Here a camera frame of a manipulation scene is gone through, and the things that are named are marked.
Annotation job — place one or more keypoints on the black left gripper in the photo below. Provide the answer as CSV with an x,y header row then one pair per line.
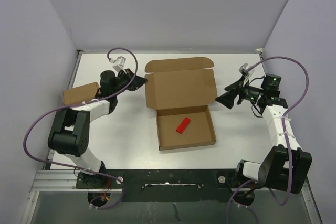
x,y
136,83

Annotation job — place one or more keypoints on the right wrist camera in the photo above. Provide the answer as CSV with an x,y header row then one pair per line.
x,y
244,72

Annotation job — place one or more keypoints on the small folded cardboard box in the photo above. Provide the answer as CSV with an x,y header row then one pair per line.
x,y
80,94

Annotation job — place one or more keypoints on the brown cardboard box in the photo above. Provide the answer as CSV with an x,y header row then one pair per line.
x,y
179,88

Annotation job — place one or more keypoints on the aluminium frame rail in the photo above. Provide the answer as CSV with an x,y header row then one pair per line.
x,y
127,138

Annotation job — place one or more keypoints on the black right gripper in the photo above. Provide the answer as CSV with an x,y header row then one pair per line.
x,y
228,99

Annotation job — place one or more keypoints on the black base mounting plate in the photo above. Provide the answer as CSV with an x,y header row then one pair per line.
x,y
162,185

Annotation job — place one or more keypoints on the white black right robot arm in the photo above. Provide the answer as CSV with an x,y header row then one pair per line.
x,y
286,165

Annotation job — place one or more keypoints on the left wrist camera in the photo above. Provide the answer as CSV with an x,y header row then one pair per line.
x,y
118,63

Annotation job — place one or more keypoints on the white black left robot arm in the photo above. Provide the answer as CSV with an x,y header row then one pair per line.
x,y
69,134

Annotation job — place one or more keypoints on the red rectangular block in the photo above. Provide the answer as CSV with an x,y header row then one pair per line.
x,y
183,125

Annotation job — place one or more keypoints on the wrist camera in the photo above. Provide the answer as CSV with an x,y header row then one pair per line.
x,y
118,63
244,72

